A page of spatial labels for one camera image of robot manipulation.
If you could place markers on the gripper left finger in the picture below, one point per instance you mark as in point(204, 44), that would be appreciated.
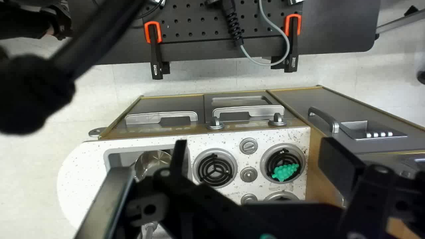
point(111, 200)

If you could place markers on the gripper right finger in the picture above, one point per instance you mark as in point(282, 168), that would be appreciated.
point(381, 204)

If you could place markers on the gray toy sink basin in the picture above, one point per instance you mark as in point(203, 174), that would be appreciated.
point(116, 158)

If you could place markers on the small steel pot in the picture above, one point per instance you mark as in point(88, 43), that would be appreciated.
point(148, 161)

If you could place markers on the black coil toy burner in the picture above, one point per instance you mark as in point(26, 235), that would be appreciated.
point(281, 196)
point(268, 162)
point(216, 168)

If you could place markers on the toy kitchen stove unit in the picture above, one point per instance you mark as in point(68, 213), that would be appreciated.
point(213, 137)

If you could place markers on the silver oven front knob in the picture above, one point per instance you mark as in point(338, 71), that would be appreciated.
point(95, 132)
point(217, 124)
point(278, 120)

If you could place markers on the gray ice dispenser panel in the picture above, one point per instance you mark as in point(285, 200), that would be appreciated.
point(359, 128)

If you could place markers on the gray countertop knob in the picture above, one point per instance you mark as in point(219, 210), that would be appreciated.
point(249, 174)
point(249, 198)
point(249, 146)

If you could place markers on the orange black bar clamp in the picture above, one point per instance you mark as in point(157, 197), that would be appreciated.
point(293, 44)
point(155, 53)

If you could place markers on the black pegboard table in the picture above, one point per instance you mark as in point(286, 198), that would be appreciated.
point(200, 22)

